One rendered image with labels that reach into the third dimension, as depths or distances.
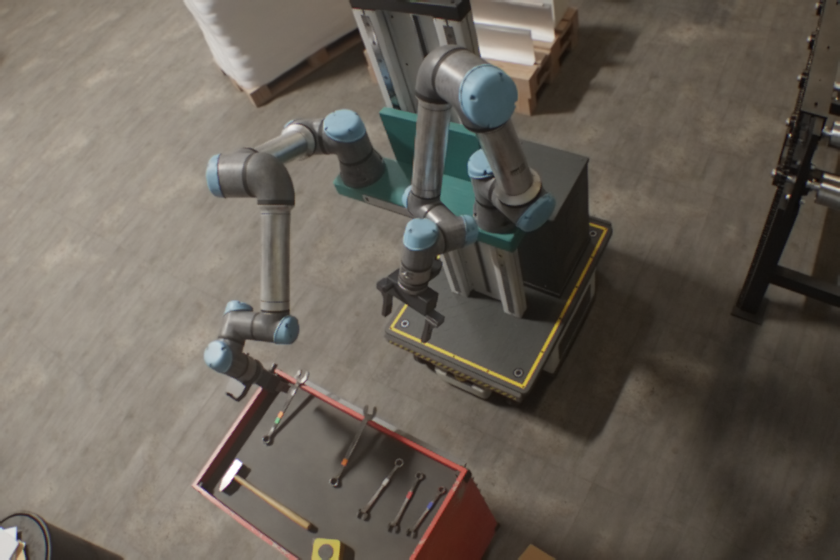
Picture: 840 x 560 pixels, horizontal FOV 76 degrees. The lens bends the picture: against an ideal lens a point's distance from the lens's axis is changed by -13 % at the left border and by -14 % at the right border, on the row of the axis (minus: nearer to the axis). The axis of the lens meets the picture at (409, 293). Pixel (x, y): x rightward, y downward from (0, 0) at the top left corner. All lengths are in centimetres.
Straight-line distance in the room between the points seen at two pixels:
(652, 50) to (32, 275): 462
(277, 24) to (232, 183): 307
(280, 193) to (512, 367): 131
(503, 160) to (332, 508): 106
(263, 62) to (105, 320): 209
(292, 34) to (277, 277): 326
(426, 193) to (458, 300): 122
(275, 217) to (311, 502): 82
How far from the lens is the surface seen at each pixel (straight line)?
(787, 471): 279
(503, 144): 135
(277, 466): 192
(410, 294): 151
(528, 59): 382
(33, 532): 285
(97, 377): 387
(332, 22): 475
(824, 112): 223
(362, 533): 176
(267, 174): 154
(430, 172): 147
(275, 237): 154
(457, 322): 262
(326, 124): 190
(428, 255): 142
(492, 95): 123
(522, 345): 252
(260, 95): 470
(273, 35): 459
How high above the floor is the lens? 255
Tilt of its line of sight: 54 degrees down
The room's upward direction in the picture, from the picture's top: 24 degrees counter-clockwise
